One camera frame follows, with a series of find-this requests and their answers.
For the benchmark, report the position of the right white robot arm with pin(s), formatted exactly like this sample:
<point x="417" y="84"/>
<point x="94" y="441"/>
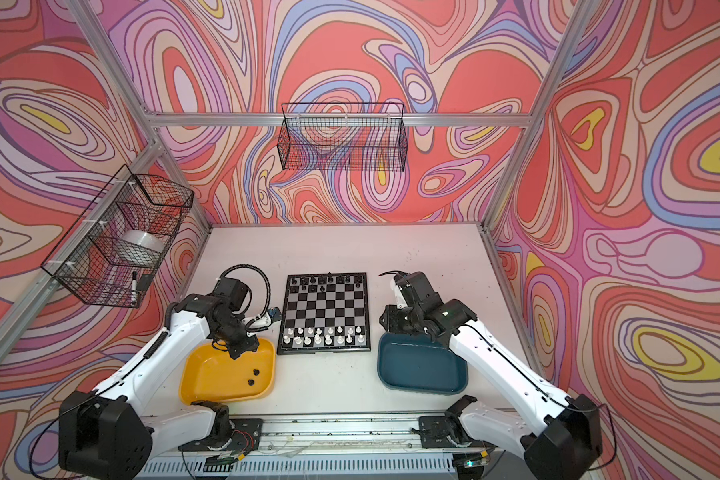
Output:
<point x="558" y="436"/>

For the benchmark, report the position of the black wire basket left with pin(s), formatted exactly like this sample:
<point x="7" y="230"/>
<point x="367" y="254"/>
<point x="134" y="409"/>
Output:
<point x="95" y="266"/>

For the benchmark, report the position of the black white chess board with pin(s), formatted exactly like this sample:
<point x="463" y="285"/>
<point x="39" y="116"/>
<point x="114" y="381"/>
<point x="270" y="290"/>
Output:
<point x="321" y="311"/>

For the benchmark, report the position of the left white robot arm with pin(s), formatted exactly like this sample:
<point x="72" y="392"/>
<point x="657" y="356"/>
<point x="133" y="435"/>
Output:
<point x="107" y="434"/>

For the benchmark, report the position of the teal plastic tray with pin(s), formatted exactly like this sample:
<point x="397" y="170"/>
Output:
<point x="417" y="364"/>

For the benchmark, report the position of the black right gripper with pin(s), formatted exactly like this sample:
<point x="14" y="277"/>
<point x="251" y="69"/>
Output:
<point x="391" y="311"/>

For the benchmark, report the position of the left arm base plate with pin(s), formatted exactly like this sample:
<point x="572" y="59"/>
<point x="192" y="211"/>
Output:
<point x="242" y="436"/>

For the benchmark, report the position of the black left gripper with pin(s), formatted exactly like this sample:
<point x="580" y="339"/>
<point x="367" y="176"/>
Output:
<point x="250" y="342"/>

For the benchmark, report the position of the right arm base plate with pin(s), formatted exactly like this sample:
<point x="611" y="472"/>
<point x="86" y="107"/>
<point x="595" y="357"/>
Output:
<point x="441" y="431"/>

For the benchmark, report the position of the black wire basket back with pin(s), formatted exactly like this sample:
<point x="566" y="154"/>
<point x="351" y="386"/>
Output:
<point x="343" y="136"/>

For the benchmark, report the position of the black marker in basket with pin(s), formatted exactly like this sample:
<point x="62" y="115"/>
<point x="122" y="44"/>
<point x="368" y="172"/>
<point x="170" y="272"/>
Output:
<point x="133" y="289"/>

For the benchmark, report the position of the yellow plastic tray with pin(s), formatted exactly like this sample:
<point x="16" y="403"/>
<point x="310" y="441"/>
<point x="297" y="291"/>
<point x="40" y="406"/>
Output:
<point x="211" y="375"/>

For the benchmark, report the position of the white roll in basket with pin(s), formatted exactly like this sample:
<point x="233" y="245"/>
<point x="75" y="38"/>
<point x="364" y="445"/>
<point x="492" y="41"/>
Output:
<point x="143" y="240"/>

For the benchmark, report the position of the black wire basket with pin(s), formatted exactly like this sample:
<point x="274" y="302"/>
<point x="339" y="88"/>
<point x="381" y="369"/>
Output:
<point x="343" y="136"/>
<point x="95" y="266"/>

